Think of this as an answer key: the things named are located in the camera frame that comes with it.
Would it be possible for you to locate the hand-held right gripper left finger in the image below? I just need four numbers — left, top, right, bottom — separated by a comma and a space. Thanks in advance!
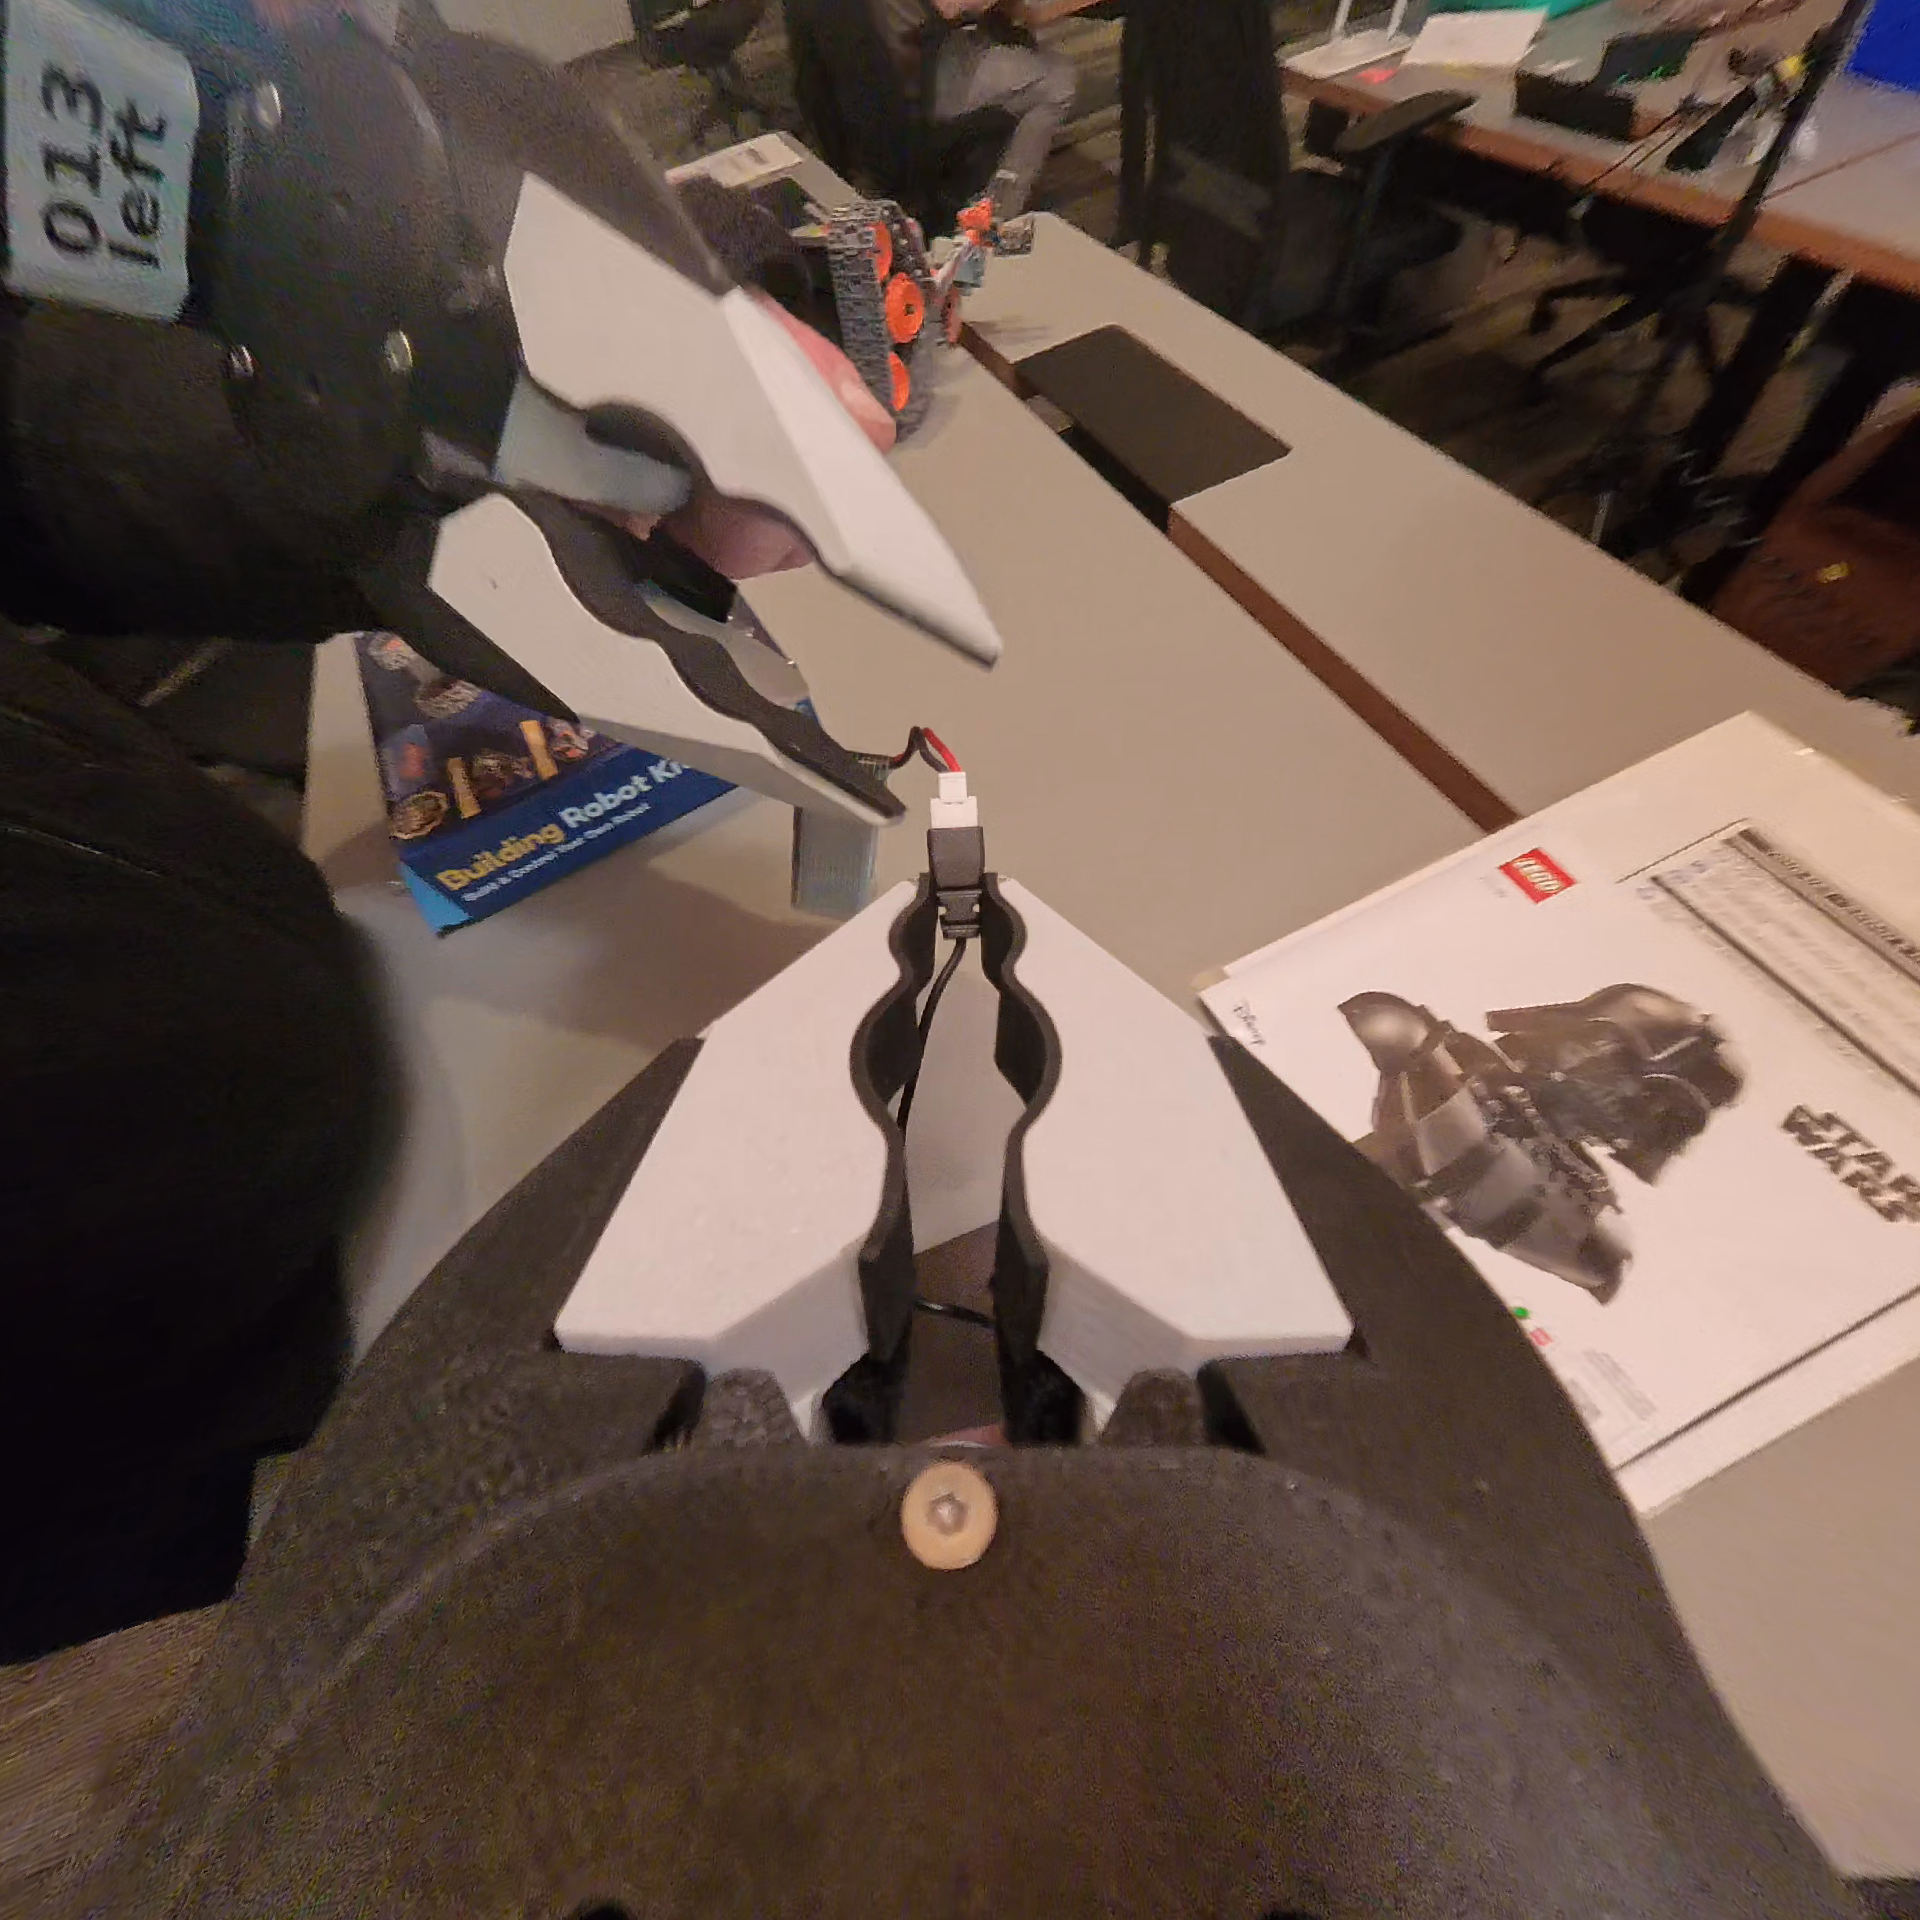
555, 878, 928, 1444

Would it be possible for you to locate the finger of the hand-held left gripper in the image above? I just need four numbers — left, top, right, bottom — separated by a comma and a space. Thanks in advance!
491, 168, 1003, 669
422, 491, 911, 922

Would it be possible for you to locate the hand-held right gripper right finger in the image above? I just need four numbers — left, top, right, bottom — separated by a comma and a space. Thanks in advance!
989, 878, 1355, 1444

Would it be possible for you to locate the orange grey tracked brick robot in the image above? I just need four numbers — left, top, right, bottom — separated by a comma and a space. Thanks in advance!
823, 194, 1040, 442

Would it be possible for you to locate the small battery with red wires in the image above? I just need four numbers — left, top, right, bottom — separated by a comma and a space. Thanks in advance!
719, 614, 986, 827

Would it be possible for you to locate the person's left forearm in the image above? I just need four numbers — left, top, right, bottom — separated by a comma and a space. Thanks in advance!
0, 286, 495, 646

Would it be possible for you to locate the brown wooden desk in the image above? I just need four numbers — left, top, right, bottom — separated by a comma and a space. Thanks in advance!
1282, 0, 1920, 295

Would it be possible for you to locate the person's left hand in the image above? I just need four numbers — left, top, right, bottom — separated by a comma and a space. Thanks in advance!
660, 286, 902, 584

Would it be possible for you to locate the white leaflet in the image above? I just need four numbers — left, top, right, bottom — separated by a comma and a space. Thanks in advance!
668, 132, 812, 190

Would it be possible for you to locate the blue robot kit box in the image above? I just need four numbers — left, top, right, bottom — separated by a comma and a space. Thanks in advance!
351, 630, 752, 935

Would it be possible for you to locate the white brick set instruction booklet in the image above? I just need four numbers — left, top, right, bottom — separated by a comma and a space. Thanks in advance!
1199, 710, 1920, 1517

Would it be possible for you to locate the black chair with jacket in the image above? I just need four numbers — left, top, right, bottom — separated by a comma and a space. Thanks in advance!
1118, 0, 1479, 378

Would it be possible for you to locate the person's black clothing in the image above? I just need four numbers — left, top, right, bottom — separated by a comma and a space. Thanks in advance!
0, 630, 400, 1659

